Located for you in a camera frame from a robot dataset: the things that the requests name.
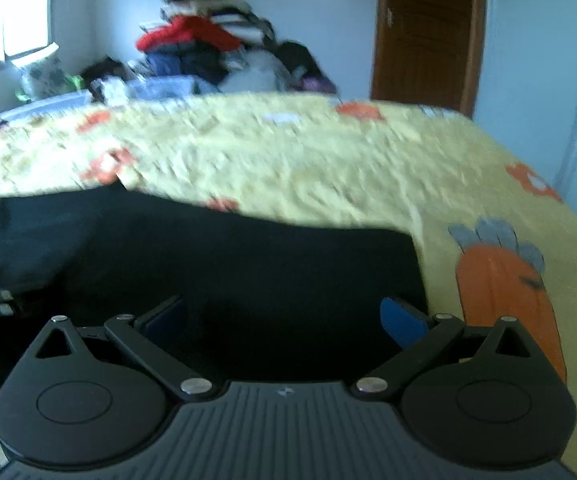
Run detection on black pants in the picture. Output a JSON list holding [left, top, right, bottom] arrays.
[[0, 184, 427, 382]]

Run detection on yellow floral bed sheet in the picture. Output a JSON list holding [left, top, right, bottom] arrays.
[[0, 93, 577, 473]]

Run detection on white wardrobe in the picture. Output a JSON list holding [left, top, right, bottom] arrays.
[[474, 0, 577, 213]]

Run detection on blue striped blanket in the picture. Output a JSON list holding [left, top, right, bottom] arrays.
[[0, 76, 217, 126]]

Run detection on floral pillow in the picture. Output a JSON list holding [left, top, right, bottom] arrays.
[[13, 42, 76, 102]]

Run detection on black bag on floor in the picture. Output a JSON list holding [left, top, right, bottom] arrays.
[[80, 56, 126, 90]]

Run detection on dark navy folded clothes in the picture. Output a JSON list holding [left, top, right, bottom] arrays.
[[145, 41, 229, 86]]

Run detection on brown wooden door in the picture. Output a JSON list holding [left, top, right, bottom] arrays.
[[371, 0, 487, 118]]

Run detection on grey garment bundle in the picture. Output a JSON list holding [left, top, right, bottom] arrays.
[[218, 50, 295, 93]]

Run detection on red puffer jacket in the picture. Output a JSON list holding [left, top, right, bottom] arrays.
[[136, 15, 242, 52]]

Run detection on black backpack by wall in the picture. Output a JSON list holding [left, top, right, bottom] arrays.
[[274, 41, 337, 94]]

